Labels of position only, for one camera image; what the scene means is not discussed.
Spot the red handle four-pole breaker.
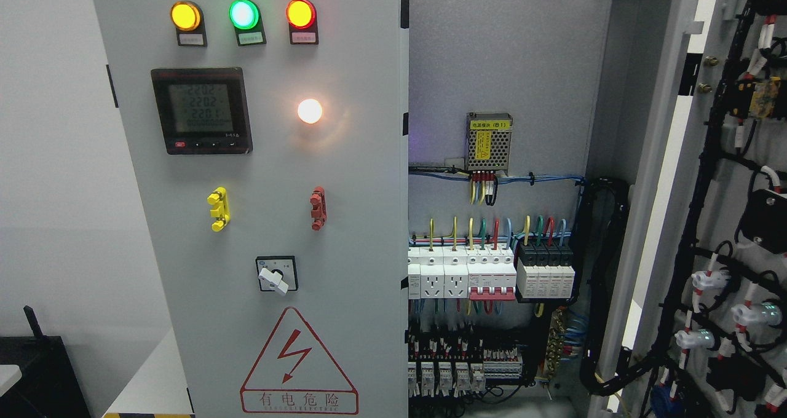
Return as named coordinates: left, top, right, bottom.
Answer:
left=467, top=246, right=516, bottom=301

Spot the lower relay terminal row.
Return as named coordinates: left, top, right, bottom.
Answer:
left=404, top=323, right=543, bottom=399

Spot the white rotary selector switch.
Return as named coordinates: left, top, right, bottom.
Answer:
left=255, top=255, right=299, bottom=296

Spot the yellow indicator light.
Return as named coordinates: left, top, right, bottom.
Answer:
left=170, top=1, right=207, bottom=47

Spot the grey cabinet door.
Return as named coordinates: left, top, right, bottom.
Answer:
left=94, top=0, right=408, bottom=417
left=580, top=0, right=785, bottom=417

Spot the black digital power meter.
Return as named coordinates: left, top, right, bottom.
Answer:
left=150, top=67, right=253, bottom=155

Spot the black box lower left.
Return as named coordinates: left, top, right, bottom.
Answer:
left=1, top=306, right=90, bottom=417

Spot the black cable loom right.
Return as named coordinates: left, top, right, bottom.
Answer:
left=572, top=177, right=652, bottom=397

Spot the white glowing indicator lamp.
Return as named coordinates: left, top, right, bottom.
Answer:
left=297, top=98, right=323, bottom=124

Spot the green indicator light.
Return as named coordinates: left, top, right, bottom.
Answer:
left=228, top=0, right=266, bottom=47

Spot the red electric hazard warning sticker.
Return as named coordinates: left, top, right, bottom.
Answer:
left=240, top=307, right=359, bottom=416

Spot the black white surge protector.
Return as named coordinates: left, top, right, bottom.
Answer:
left=515, top=241, right=578, bottom=306

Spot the metal mesh power supply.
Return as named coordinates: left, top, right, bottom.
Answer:
left=465, top=112, right=513, bottom=172

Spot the red indicator light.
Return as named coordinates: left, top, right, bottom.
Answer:
left=286, top=0, right=318, bottom=45

